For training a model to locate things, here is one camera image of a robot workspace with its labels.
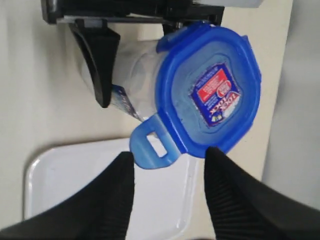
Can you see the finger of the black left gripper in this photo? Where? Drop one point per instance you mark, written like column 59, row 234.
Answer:
column 98, row 45
column 169, row 28

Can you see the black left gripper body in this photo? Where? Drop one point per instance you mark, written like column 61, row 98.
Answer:
column 168, row 12

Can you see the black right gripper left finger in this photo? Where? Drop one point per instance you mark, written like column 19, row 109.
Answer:
column 99, row 211

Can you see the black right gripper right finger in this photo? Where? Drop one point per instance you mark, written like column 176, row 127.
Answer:
column 243, row 208

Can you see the clear plastic jar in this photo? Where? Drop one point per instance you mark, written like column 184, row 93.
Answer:
column 134, row 76

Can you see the blue plastic lid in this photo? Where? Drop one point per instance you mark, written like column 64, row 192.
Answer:
column 207, row 93

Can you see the white curtain backdrop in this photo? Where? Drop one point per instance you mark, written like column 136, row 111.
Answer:
column 292, row 162

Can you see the white plastic tray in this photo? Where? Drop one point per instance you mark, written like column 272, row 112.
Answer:
column 163, row 197

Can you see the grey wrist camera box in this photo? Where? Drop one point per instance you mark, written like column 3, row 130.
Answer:
column 231, row 3

